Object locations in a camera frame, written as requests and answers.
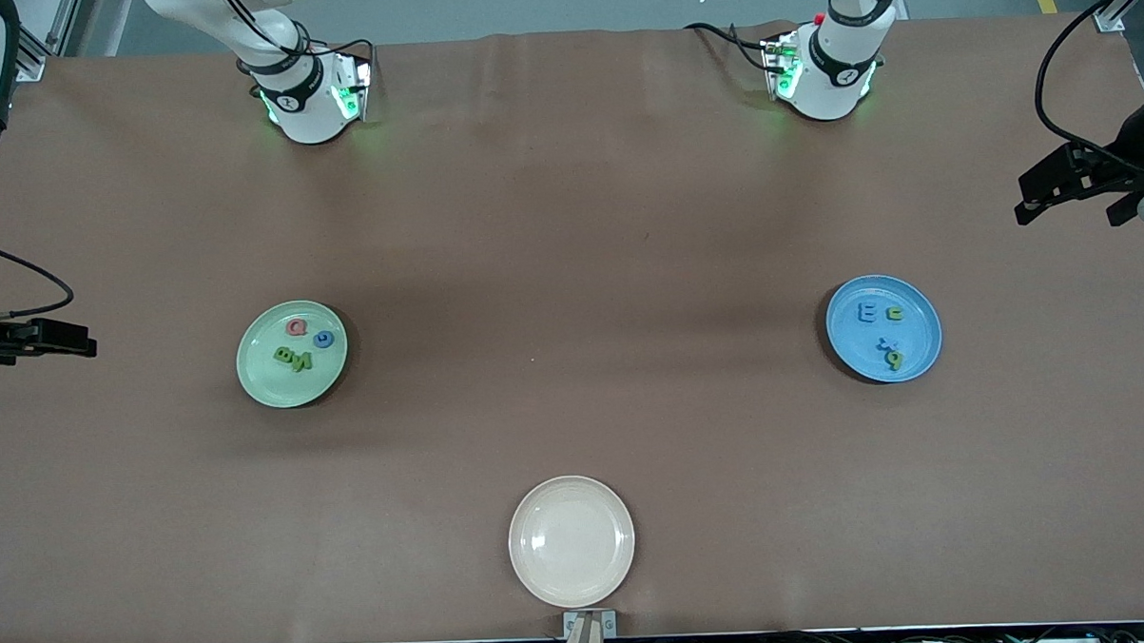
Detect brown table mat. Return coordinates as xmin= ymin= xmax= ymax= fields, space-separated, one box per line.
xmin=0 ymin=9 xmax=1144 ymax=643

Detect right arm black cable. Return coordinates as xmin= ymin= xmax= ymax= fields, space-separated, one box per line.
xmin=0 ymin=239 xmax=76 ymax=321

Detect green round plate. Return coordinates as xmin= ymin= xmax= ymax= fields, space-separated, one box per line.
xmin=234 ymin=298 xmax=352 ymax=411

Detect metal camera stand bracket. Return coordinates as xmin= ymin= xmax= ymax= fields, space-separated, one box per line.
xmin=555 ymin=609 xmax=618 ymax=643

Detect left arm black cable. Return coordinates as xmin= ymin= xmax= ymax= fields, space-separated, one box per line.
xmin=1032 ymin=0 xmax=1144 ymax=178

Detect blue round plate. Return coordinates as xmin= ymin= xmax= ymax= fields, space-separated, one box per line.
xmin=824 ymin=271 xmax=945 ymax=386

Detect cream round plate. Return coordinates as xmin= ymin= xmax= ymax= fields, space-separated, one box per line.
xmin=506 ymin=473 xmax=639 ymax=611

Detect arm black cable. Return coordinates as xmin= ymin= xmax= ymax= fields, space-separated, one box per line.
xmin=0 ymin=239 xmax=76 ymax=321
xmin=1032 ymin=0 xmax=1144 ymax=178

